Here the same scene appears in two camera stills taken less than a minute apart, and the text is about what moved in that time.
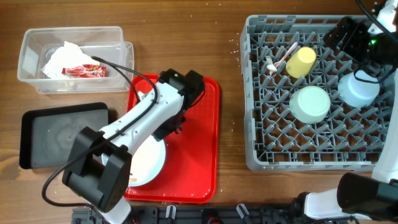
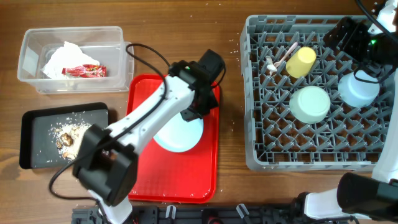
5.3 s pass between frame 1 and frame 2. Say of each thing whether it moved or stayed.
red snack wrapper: stayed
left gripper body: moved
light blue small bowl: stayed
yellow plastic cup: stayed
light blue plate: moved
